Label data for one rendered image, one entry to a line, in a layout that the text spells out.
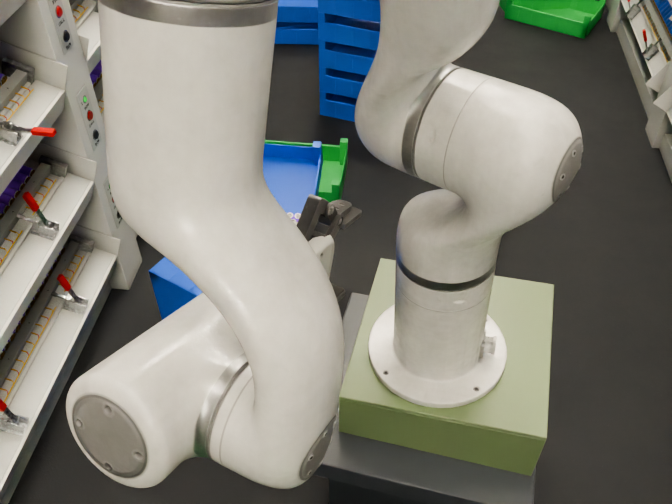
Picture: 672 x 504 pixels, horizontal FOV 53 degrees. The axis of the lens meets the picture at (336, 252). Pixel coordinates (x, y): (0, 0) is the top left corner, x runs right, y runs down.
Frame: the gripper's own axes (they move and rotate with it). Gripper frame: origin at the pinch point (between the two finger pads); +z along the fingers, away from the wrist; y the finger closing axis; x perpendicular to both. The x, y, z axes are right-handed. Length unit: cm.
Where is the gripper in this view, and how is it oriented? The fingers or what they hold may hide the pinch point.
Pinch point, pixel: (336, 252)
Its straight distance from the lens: 68.0
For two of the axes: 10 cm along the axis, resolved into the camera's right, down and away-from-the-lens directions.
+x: 8.8, 3.5, -3.2
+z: 4.5, -3.7, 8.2
